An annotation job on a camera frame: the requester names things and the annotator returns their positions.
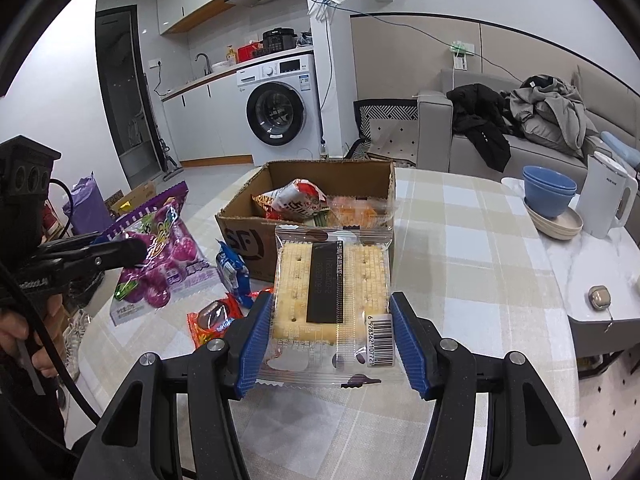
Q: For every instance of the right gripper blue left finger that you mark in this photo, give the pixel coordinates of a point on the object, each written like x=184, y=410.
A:
x=137, y=436

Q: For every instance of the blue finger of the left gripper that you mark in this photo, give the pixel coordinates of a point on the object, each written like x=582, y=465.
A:
x=110, y=254

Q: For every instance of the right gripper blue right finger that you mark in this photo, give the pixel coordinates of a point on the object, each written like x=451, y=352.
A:
x=527, y=435

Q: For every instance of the purple grape candy bag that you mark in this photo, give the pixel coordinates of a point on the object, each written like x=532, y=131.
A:
x=174, y=267

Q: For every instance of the red Oreo pack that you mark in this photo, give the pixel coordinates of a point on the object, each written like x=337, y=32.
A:
x=213, y=321

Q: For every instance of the blue Oreo cookie pack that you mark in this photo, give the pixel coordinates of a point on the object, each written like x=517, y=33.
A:
x=234, y=274

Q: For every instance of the clear seaweed cracker pack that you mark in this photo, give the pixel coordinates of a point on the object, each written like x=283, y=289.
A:
x=330, y=322

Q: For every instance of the white red snack bag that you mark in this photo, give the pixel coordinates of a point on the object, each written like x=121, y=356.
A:
x=299, y=200

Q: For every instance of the orange bread clear bag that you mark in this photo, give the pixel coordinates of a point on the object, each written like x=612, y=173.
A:
x=360, y=212

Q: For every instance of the person's left hand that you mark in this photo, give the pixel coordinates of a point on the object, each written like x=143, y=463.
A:
x=14, y=328

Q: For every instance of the purple trash bag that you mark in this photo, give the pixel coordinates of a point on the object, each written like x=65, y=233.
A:
x=86, y=208

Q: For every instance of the small cardboard box on floor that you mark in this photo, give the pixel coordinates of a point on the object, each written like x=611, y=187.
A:
x=120, y=204

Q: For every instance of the SF cardboard box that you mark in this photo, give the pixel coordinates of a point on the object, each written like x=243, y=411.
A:
x=251, y=235

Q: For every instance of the white kitchen cabinets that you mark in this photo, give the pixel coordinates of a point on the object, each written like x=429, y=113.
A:
x=209, y=122

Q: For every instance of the beige plates stack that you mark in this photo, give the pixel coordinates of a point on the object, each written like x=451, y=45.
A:
x=565, y=226

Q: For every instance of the blue bowls stack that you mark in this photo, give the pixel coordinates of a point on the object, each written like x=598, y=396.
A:
x=547, y=191

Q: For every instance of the white electric kettle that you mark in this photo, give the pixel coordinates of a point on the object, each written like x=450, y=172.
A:
x=607, y=196

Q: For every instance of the white washing machine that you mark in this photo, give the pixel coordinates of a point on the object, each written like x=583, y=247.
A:
x=282, y=108

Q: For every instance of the black jacket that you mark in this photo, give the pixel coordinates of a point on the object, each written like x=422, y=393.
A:
x=477, y=114

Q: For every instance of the grey jacket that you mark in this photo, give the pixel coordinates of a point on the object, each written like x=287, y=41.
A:
x=551, y=113

